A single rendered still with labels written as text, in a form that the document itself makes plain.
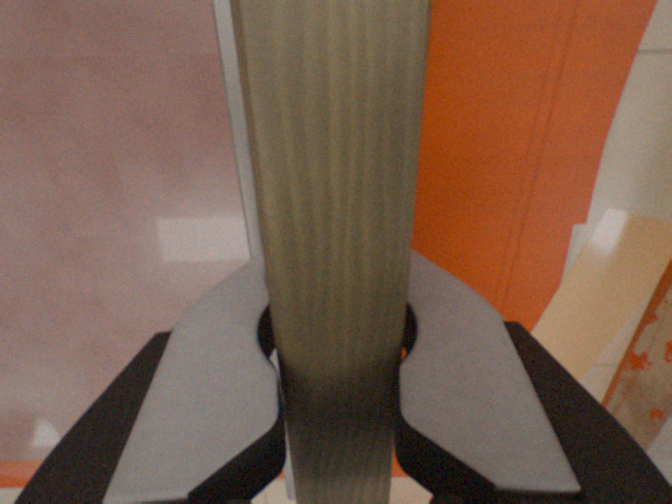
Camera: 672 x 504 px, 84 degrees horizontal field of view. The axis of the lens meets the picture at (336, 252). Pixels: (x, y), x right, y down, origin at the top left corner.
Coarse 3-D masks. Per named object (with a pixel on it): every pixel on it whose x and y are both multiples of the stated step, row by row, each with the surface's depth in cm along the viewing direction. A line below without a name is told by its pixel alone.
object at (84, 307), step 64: (0, 256) 18; (64, 256) 18; (128, 256) 18; (192, 256) 18; (448, 256) 18; (512, 256) 18; (0, 320) 20; (64, 320) 20; (128, 320) 20; (512, 320) 20; (0, 384) 22; (64, 384) 22; (0, 448) 25
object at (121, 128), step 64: (0, 0) 13; (64, 0) 13; (128, 0) 13; (192, 0) 13; (448, 0) 13; (512, 0) 13; (576, 0) 13; (640, 0) 13; (0, 64) 14; (64, 64) 14; (128, 64) 14; (192, 64) 14; (448, 64) 14; (512, 64) 14; (576, 64) 14; (0, 128) 15; (64, 128) 15; (128, 128) 15; (192, 128) 15; (448, 128) 15; (512, 128) 16; (576, 128) 16; (0, 192) 16; (64, 192) 17; (128, 192) 17; (192, 192) 17; (448, 192) 17; (512, 192) 17; (576, 192) 17
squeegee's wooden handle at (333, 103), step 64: (256, 0) 5; (320, 0) 5; (384, 0) 5; (256, 64) 5; (320, 64) 5; (384, 64) 5; (256, 128) 6; (320, 128) 6; (384, 128) 6; (256, 192) 7; (320, 192) 6; (384, 192) 6; (320, 256) 7; (384, 256) 7; (320, 320) 8; (384, 320) 8; (320, 384) 8; (384, 384) 9; (320, 448) 10; (384, 448) 10
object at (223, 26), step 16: (224, 0) 10; (224, 16) 10; (224, 32) 11; (224, 48) 11; (224, 64) 11; (224, 80) 11; (240, 96) 11; (240, 112) 12; (240, 128) 12; (240, 144) 12; (240, 160) 12; (240, 176) 13; (240, 192) 13; (256, 208) 13; (256, 224) 13; (256, 240) 14; (288, 448) 20; (288, 464) 20; (288, 480) 21; (288, 496) 22
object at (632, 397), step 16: (656, 288) 19; (656, 304) 20; (640, 320) 21; (656, 320) 20; (640, 336) 21; (656, 336) 20; (640, 352) 21; (656, 352) 20; (624, 368) 22; (640, 368) 21; (656, 368) 20; (624, 384) 22; (640, 384) 21; (656, 384) 20; (608, 400) 23; (624, 400) 22; (640, 400) 21; (656, 400) 20; (624, 416) 22; (640, 416) 21; (656, 416) 20; (640, 432) 21; (656, 432) 20; (656, 448) 20; (656, 464) 21
